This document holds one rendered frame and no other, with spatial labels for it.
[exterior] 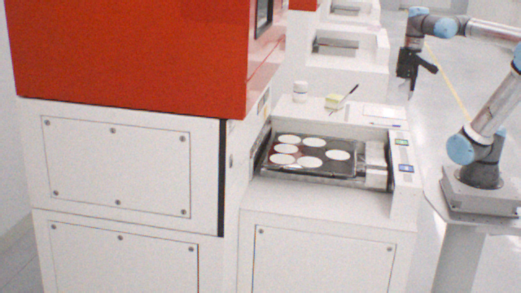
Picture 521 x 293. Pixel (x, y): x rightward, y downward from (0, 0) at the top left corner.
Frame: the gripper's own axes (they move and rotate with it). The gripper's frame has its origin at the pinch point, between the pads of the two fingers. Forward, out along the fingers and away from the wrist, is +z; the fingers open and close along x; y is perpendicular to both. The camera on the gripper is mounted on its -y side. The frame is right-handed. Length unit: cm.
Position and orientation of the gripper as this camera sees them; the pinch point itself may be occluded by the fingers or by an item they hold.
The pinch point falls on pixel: (410, 98)
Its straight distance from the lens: 210.9
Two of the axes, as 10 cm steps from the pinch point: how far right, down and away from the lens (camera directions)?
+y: -9.8, -1.2, 1.7
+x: -2.0, 3.8, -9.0
